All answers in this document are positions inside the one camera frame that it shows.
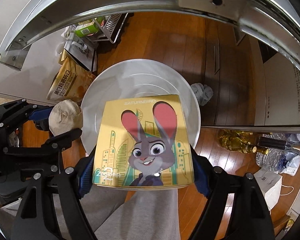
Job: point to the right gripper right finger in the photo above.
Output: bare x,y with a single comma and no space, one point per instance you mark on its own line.
250,217

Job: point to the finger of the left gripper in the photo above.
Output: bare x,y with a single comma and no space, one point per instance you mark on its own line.
25,109
33,158

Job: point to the brown paper ball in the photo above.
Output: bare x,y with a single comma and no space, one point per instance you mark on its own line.
65,116

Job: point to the yellow cartoon rabbit box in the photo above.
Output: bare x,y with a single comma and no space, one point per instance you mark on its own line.
143,144

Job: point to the white round trash bin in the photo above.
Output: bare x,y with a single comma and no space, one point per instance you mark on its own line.
134,79

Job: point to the plastic water bottle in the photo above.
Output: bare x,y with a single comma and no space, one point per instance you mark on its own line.
279,161

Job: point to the tan printed flour bag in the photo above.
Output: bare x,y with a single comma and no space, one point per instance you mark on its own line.
70,83

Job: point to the grey trousers leg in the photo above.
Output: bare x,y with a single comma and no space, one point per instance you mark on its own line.
147,215

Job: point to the black white magazine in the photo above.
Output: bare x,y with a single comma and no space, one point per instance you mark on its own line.
81,52

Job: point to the green white carton box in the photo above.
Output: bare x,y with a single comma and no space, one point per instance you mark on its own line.
89,27

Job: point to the white metal storage rack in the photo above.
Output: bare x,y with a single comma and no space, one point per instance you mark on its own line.
111,29

